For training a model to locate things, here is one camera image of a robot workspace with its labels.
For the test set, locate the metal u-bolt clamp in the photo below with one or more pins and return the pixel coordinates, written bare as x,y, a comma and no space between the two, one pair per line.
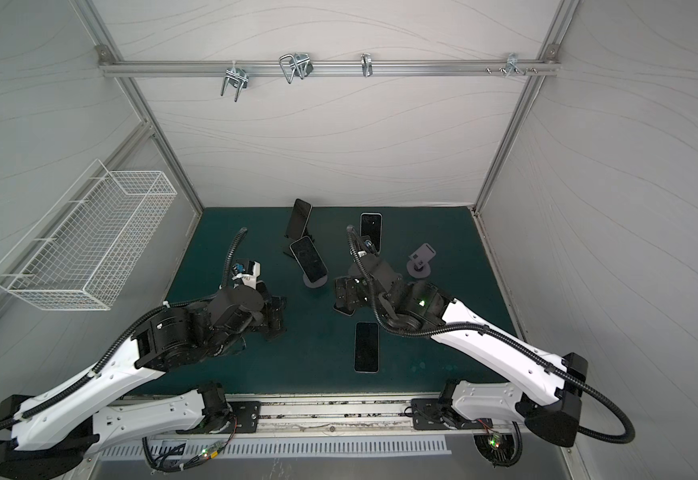
296,65
236,79

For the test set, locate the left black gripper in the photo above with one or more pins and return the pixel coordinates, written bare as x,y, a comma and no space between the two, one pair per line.
266,324

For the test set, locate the teal-edged phone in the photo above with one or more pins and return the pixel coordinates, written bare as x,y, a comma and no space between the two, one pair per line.
366,356

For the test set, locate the metal U-bolt clamp centre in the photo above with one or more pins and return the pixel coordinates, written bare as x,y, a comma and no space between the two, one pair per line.
296,65

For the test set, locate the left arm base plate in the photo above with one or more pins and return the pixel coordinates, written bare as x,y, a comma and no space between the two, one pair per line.
241,417

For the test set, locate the metal bracket right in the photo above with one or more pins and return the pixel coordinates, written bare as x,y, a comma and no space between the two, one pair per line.
511,67

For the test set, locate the metal U-bolt clamp left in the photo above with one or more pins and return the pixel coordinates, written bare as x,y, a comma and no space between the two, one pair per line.
236,79

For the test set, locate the green table mat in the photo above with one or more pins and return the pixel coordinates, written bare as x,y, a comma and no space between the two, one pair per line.
315,353

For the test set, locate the metal clamp small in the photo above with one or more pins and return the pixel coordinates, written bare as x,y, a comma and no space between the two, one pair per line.
366,65

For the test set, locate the phone on black back stand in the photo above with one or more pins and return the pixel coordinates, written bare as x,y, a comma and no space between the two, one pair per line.
297,226

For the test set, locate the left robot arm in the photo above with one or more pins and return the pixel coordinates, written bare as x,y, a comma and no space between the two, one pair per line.
50,434

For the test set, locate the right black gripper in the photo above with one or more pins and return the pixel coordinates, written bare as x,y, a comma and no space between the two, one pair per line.
348,293

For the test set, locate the aluminium cross rail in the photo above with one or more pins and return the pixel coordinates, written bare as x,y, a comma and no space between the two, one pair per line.
322,68

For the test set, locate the white wire basket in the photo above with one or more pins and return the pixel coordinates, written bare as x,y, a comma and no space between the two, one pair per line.
80,253

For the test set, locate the pink-edged phone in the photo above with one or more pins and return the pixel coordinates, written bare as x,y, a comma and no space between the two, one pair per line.
344,310

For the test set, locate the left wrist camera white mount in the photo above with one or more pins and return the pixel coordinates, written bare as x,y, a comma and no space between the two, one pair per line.
246,272

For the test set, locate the black stand back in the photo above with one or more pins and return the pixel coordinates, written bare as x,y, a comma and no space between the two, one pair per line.
287,250

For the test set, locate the slotted cable duct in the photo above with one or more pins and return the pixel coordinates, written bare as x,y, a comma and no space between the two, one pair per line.
293,447

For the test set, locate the purple stand front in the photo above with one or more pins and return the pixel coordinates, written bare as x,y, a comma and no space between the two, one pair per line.
418,265

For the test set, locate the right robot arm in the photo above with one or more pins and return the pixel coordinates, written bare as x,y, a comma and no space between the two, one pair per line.
542,390

